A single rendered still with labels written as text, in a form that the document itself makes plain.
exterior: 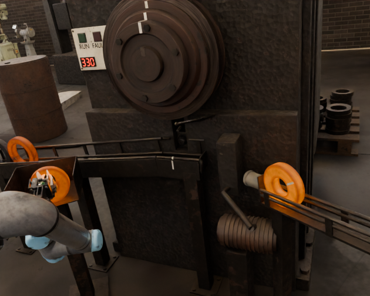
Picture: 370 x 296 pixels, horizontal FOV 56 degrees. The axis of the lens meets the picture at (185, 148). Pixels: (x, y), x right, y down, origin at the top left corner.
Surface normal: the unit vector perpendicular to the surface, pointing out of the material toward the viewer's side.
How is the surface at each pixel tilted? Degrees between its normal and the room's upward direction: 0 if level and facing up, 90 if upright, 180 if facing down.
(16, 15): 90
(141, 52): 90
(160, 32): 90
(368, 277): 0
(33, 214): 73
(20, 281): 0
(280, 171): 90
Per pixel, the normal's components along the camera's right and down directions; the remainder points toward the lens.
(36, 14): -0.38, 0.42
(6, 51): 0.92, 0.05
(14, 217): 0.48, -0.03
